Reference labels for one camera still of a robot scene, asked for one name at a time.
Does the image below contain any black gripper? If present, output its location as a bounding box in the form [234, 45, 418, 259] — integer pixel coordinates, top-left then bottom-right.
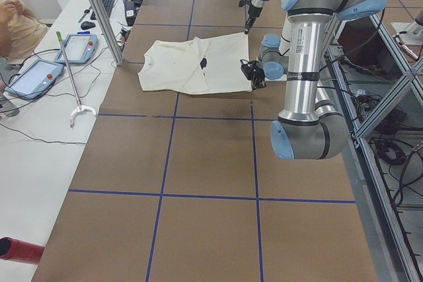
[244, 1, 263, 34]
[240, 59, 266, 90]

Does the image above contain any cream long-sleeve printed shirt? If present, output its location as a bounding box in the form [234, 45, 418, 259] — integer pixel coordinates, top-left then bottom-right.
[138, 32, 251, 94]

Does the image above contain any black power adapter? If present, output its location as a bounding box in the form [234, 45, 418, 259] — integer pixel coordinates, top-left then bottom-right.
[124, 0, 137, 26]

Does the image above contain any black computer mouse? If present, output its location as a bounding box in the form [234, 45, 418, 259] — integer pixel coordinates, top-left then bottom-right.
[80, 21, 96, 30]

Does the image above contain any far blue teach pendant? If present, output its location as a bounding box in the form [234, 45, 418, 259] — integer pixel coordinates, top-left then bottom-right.
[60, 33, 98, 65]

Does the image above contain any blue teach pendant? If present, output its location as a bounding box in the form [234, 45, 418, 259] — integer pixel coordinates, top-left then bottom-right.
[60, 33, 98, 65]
[5, 59, 64, 100]

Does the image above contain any silver reacher grabber tool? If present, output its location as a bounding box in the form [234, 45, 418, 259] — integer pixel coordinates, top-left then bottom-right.
[56, 31, 96, 128]

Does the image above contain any near blue teach pendant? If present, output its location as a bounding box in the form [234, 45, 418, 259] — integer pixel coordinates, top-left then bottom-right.
[5, 59, 64, 100]

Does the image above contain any seated person in beige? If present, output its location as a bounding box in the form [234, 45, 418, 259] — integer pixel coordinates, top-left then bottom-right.
[1, 0, 49, 61]

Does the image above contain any red cylinder tube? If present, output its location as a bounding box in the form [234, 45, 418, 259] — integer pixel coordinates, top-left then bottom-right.
[1, 237, 44, 265]

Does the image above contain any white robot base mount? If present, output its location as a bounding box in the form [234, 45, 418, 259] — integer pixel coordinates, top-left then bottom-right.
[321, 13, 341, 55]

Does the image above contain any aluminium truss frame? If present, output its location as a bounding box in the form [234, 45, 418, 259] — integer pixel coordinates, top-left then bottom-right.
[322, 7, 422, 281]

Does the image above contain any aluminium frame post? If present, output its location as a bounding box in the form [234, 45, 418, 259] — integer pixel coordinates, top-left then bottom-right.
[89, 0, 124, 66]

